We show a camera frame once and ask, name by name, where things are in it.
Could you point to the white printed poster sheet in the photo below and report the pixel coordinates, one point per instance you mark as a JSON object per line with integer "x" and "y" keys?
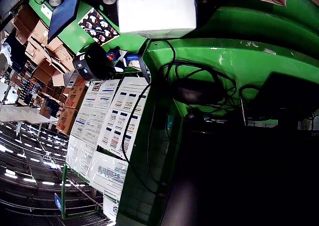
{"x": 97, "y": 106}
{"x": 122, "y": 116}

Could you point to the flattened patterned carton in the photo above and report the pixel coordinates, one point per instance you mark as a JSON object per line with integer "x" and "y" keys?
{"x": 99, "y": 27}

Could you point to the black cylindrical device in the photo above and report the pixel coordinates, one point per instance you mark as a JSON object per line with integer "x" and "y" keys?
{"x": 92, "y": 61}

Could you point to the brown carton pile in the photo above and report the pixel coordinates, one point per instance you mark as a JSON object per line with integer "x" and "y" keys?
{"x": 49, "y": 68}

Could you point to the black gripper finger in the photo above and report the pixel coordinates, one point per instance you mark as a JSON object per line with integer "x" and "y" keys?
{"x": 62, "y": 16}
{"x": 207, "y": 1}

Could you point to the small blue sign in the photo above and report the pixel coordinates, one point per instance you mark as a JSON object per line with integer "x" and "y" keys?
{"x": 58, "y": 202}

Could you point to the white d'Alba carton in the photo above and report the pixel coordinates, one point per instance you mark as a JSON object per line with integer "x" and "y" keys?
{"x": 157, "y": 11}

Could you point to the plastic covered paper sheet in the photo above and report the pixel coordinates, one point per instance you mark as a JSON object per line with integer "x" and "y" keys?
{"x": 104, "y": 168}

